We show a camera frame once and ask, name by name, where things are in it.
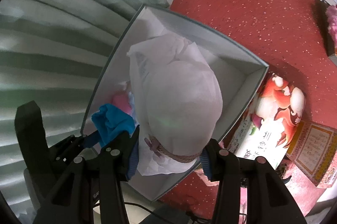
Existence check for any blue cloth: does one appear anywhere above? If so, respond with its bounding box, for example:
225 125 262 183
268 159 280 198
91 104 135 148

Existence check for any pink sponge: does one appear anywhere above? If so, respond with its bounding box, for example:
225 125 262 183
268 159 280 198
111 91 132 116

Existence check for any white bagged soft bundle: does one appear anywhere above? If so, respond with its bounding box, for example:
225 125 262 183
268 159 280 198
127 33 223 176

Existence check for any pink yellow carton box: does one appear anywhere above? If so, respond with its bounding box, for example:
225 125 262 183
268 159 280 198
286 121 336 189

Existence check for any floral tissue pack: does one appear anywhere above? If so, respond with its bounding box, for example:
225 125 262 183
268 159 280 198
227 73 306 168

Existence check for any grey white cardboard box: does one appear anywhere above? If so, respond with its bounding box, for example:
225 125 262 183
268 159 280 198
80 5 269 201

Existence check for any grey tray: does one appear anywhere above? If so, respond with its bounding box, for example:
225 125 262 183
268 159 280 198
314 0 337 65

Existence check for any pink fluffy pompom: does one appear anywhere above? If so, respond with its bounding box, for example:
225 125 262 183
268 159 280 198
325 5 337 48

